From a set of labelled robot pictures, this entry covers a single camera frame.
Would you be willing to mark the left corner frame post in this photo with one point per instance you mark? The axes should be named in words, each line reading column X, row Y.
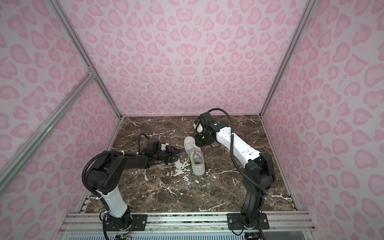
column 76, row 41

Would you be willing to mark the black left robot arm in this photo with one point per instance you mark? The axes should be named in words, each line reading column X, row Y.
column 101, row 176

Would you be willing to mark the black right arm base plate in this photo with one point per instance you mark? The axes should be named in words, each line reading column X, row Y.
column 239, row 221

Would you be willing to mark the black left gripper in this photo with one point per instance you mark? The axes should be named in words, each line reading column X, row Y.
column 171, row 153

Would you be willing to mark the white sneaker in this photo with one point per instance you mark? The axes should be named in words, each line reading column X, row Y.
column 195, row 156

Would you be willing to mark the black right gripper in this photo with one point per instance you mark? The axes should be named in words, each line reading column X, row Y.
column 198, row 141

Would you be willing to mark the corner frame post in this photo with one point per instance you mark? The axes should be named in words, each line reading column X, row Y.
column 295, row 39
column 76, row 41

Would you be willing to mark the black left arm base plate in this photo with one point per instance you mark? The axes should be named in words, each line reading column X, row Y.
column 138, row 222

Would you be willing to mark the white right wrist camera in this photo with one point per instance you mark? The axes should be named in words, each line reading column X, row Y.
column 198, row 127

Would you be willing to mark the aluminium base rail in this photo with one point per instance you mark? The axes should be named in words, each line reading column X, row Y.
column 291, row 225

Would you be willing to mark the aluminium diagonal frame strut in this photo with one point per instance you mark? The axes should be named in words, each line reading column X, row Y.
column 19, row 160

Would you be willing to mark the right corner frame post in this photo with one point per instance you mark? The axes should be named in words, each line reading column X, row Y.
column 295, row 39

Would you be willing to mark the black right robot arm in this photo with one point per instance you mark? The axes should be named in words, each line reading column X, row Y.
column 256, row 168

